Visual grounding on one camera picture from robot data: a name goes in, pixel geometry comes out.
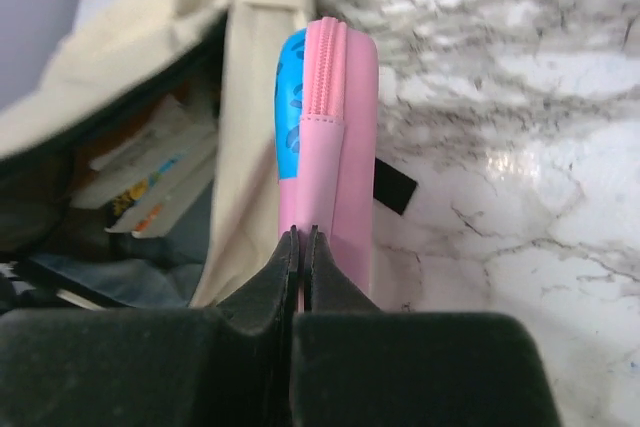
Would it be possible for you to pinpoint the pink blue pencil case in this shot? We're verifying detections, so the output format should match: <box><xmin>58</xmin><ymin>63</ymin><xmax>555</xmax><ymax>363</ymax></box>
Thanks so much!
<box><xmin>274</xmin><ymin>17</ymin><xmax>379</xmax><ymax>311</ymax></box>

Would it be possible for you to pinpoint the yellow orange paperback book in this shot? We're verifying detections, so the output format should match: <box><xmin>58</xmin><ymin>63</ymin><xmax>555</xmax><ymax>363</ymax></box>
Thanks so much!
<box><xmin>90</xmin><ymin>96</ymin><xmax>215</xmax><ymax>173</ymax></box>

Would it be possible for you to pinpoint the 169-Storey Treehouse book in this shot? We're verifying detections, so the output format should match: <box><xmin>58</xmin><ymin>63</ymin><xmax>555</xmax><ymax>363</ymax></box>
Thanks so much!
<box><xmin>71</xmin><ymin>126</ymin><xmax>217</xmax><ymax>238</ymax></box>

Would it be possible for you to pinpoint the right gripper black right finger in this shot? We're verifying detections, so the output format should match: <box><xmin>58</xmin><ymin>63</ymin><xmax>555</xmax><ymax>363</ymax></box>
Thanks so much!
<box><xmin>290</xmin><ymin>230</ymin><xmax>560</xmax><ymax>426</ymax></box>

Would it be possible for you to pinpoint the cream canvas backpack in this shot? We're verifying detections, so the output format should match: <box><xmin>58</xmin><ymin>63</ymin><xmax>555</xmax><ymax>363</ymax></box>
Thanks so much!
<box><xmin>1</xmin><ymin>0</ymin><xmax>415</xmax><ymax>310</ymax></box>

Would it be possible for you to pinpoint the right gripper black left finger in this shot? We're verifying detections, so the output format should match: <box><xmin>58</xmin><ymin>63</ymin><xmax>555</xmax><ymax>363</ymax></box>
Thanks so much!
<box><xmin>1</xmin><ymin>231</ymin><xmax>299</xmax><ymax>426</ymax></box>

